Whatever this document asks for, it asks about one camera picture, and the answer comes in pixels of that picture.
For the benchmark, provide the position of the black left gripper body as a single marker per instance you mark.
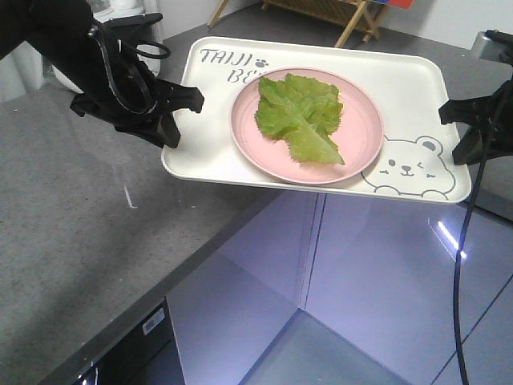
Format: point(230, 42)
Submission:
point(125, 92)

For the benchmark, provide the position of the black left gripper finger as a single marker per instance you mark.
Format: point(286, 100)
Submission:
point(164, 132)
point(173, 97)

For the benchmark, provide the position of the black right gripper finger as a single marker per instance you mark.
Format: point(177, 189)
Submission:
point(475, 111)
point(472, 148)

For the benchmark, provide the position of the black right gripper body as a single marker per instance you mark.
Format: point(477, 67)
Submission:
point(496, 132)

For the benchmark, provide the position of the pink round plate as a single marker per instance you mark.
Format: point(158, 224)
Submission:
point(359, 137)

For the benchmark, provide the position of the cream bear print tray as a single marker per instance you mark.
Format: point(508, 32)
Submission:
point(415, 162)

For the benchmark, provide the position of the green lettuce leaf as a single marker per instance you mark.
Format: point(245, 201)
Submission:
point(303, 112)

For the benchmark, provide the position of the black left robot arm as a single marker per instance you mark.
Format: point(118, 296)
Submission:
point(31, 22)

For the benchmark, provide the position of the wooden folding rack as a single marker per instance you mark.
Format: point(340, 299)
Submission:
point(339, 24)

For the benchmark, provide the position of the grey cabinet door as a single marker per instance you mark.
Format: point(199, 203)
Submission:
point(231, 307)

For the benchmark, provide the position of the black drawer sterilizer cabinet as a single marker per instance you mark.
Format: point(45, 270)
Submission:
point(147, 354)

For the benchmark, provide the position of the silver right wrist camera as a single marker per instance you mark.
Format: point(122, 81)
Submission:
point(493, 45)

